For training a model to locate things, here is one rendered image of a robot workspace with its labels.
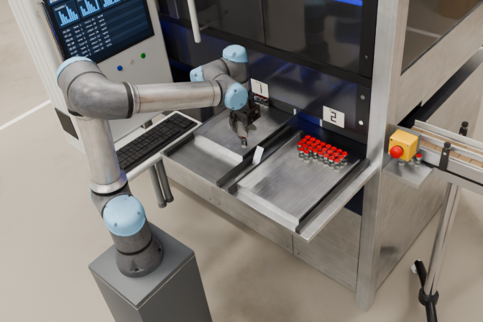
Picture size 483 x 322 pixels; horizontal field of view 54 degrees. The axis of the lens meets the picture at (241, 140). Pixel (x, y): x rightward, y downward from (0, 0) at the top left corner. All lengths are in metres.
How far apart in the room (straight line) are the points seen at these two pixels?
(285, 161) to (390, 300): 0.99
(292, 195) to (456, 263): 1.23
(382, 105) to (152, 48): 1.01
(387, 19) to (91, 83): 0.80
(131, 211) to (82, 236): 1.48
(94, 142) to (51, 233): 1.65
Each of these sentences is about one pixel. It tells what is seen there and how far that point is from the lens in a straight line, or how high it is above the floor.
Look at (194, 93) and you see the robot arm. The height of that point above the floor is 1.31.
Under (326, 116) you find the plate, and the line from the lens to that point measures 1.68.
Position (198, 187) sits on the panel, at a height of 0.17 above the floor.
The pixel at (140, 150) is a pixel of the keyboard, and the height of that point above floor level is 0.83.
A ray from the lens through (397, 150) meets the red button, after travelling 1.55.
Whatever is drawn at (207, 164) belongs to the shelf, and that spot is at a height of 0.88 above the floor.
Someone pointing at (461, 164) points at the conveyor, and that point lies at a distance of 1.66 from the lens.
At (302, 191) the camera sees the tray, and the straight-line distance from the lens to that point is 1.58.
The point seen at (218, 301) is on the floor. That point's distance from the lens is 2.40.
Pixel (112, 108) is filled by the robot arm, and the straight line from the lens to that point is 1.21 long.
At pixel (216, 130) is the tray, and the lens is 1.88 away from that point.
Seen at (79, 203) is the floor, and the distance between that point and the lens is 3.11.
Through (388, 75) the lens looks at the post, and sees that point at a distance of 1.46.
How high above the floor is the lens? 1.99
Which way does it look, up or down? 38 degrees down
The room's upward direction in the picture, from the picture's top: 8 degrees counter-clockwise
